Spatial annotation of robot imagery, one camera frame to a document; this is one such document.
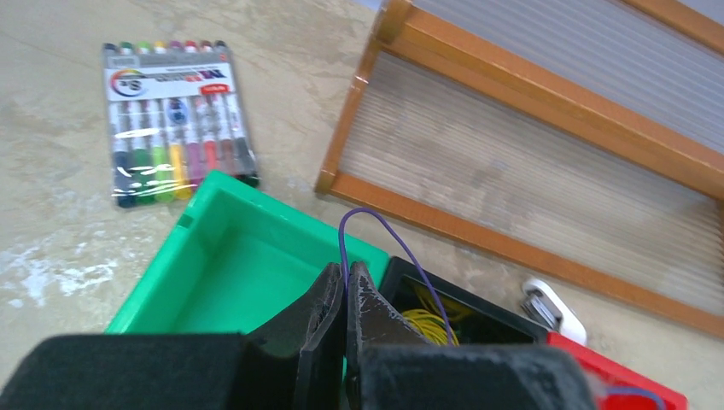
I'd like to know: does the purple thin cable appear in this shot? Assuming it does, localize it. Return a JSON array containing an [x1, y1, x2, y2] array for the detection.
[[337, 207, 455, 348]]

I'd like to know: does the wooden two-tier shelf rack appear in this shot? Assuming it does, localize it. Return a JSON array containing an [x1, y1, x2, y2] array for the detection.
[[316, 1, 723, 337]]

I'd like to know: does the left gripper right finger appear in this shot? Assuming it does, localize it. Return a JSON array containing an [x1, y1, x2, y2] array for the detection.
[[346, 262, 597, 409]]

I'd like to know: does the pack of coloured markers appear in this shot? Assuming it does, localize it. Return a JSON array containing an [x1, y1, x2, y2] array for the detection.
[[102, 40, 260, 208]]

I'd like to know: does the green plastic bin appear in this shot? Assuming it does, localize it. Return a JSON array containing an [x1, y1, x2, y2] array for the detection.
[[108, 172, 389, 333]]

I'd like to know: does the red plastic bin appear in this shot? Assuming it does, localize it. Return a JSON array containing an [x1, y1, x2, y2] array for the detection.
[[547, 332, 689, 410]]

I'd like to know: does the black plastic bin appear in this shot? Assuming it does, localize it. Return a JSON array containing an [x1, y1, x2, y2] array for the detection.
[[380, 257, 548, 345]]

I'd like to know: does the light blue stapler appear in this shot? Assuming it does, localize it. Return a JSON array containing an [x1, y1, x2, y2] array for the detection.
[[521, 278, 588, 346]]

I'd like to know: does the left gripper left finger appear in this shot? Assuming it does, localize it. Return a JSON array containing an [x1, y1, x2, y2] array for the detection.
[[1, 263, 344, 409]]

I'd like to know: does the yellow coiled cable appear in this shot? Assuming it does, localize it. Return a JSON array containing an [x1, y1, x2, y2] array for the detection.
[[401, 283, 473, 348]]

